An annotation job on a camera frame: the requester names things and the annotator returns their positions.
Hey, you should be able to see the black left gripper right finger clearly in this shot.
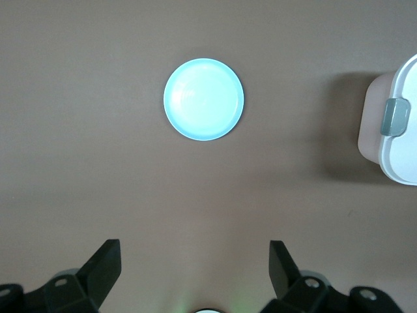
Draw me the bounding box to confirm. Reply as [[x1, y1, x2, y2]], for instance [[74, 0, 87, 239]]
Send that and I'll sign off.
[[260, 239, 333, 313]]

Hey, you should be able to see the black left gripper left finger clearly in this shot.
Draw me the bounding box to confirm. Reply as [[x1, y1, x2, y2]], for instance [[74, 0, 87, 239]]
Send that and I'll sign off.
[[42, 239, 122, 313]]

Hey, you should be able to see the white lidded storage box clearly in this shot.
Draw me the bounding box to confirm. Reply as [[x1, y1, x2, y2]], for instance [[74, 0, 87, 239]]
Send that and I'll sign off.
[[357, 53, 417, 186]]

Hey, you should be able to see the grey box latch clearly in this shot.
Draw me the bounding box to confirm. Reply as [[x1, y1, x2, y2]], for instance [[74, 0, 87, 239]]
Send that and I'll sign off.
[[380, 97, 411, 137]]

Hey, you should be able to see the light blue round plate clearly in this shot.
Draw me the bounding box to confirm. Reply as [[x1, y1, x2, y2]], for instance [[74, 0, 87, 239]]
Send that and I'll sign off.
[[162, 57, 245, 142]]

